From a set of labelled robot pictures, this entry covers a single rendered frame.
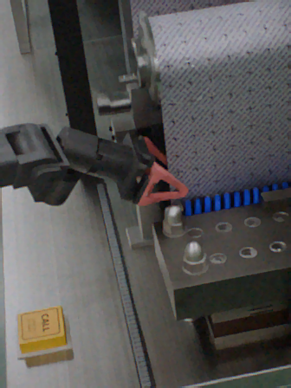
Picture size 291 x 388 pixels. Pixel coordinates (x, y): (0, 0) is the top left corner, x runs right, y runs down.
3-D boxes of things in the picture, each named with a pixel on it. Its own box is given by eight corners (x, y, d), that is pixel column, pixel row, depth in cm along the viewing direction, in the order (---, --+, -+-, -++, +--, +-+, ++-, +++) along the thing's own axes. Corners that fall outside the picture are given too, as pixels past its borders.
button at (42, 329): (19, 324, 120) (16, 313, 118) (63, 315, 120) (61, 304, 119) (21, 355, 114) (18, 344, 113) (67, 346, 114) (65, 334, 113)
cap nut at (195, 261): (180, 262, 108) (177, 237, 105) (205, 257, 108) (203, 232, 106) (185, 278, 105) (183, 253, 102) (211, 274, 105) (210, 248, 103)
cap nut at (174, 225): (160, 225, 116) (158, 201, 113) (184, 221, 116) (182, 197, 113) (165, 239, 113) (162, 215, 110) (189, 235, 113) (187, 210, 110)
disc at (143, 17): (144, 85, 123) (134, -3, 115) (147, 85, 123) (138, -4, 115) (161, 127, 111) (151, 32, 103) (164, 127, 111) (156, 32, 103)
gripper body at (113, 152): (132, 203, 111) (86, 190, 109) (121, 169, 120) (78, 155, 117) (151, 167, 109) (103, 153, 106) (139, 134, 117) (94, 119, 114)
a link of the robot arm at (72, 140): (60, 143, 106) (61, 116, 109) (42, 175, 110) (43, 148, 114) (105, 157, 108) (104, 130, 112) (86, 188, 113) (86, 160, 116)
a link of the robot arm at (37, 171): (38, 171, 102) (13, 125, 105) (9, 223, 109) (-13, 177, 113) (109, 164, 109) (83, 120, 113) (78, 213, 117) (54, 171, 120)
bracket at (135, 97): (124, 233, 137) (101, 80, 120) (158, 227, 137) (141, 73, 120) (128, 250, 133) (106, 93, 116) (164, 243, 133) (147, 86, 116)
